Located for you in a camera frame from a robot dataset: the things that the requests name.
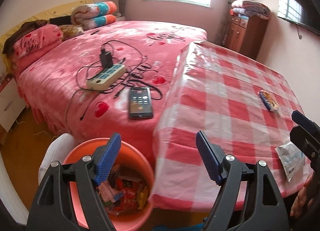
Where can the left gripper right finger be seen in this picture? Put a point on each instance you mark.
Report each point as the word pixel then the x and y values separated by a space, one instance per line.
pixel 212 157

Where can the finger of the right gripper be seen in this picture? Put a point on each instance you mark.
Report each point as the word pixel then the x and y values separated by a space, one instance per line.
pixel 308 125

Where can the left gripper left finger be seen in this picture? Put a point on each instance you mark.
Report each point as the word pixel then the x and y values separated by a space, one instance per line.
pixel 104 158

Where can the orange trash bucket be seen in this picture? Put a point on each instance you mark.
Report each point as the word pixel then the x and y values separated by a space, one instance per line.
pixel 129 157

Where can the person's right hand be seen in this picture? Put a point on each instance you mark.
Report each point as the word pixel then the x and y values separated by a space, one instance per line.
pixel 305 198

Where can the white blue crumpled wrapper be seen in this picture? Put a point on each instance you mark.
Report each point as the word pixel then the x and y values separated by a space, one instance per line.
pixel 293 166

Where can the orange blue snack wrapper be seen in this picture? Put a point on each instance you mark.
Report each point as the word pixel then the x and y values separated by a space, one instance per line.
pixel 268 101

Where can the red checkered tablecloth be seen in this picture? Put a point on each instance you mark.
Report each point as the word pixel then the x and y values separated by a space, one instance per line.
pixel 215 90

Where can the white stool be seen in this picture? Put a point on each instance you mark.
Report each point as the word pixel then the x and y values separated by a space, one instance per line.
pixel 57 150

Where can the black smartphone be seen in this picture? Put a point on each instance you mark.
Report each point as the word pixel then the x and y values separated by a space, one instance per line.
pixel 140 104

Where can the pink bed blanket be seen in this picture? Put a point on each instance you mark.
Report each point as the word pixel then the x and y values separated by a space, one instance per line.
pixel 55 89

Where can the cream power strip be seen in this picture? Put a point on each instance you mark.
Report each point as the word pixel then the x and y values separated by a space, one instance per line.
pixel 104 79

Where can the brown wooden cabinet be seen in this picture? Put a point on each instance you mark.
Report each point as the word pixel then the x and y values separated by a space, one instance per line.
pixel 245 35

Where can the white bedside table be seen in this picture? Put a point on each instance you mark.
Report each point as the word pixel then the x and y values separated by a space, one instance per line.
pixel 11 105

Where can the folded blanket on cabinet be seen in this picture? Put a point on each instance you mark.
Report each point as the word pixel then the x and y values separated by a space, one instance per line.
pixel 251 8

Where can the brown floral pillow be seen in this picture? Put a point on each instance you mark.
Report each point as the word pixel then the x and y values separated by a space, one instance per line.
pixel 71 31

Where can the folded pink love blanket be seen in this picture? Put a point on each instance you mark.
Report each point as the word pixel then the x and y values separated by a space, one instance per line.
pixel 34 45

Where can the rolled colourful quilt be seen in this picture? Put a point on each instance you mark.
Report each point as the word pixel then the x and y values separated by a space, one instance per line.
pixel 91 16

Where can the yellow headboard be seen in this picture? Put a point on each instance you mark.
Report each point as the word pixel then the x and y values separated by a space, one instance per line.
pixel 57 11

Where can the black charger with cable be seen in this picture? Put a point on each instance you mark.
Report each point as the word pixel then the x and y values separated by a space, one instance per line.
pixel 106 58

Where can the wall mounted black television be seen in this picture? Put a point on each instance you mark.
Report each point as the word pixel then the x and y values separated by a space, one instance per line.
pixel 300 12

